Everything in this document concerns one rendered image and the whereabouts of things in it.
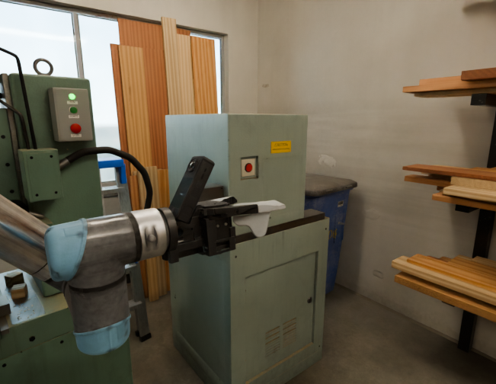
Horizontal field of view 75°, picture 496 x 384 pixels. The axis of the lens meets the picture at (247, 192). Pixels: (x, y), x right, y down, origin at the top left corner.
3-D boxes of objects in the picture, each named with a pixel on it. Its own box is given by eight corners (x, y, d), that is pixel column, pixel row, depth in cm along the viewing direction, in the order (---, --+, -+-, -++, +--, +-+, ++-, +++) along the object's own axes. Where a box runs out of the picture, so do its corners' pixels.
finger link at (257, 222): (286, 232, 57) (235, 236, 57) (284, 199, 56) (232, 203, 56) (289, 236, 54) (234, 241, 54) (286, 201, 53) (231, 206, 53)
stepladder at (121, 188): (104, 345, 205) (78, 159, 189) (143, 329, 221) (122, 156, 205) (112, 357, 193) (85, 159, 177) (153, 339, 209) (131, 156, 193)
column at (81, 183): (30, 275, 125) (-1, 78, 109) (91, 259, 139) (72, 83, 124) (43, 299, 108) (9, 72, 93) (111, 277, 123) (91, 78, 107)
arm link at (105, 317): (118, 310, 57) (112, 251, 54) (139, 345, 48) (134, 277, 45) (67, 328, 52) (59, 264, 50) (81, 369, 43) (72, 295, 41)
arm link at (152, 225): (123, 209, 51) (139, 214, 44) (151, 205, 54) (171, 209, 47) (129, 255, 52) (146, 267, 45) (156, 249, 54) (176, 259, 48)
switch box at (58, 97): (53, 141, 103) (47, 88, 100) (87, 139, 110) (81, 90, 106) (59, 142, 99) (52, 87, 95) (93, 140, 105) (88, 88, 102)
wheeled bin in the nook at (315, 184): (249, 288, 272) (249, 174, 251) (292, 270, 306) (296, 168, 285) (308, 324, 224) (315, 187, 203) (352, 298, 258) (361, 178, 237)
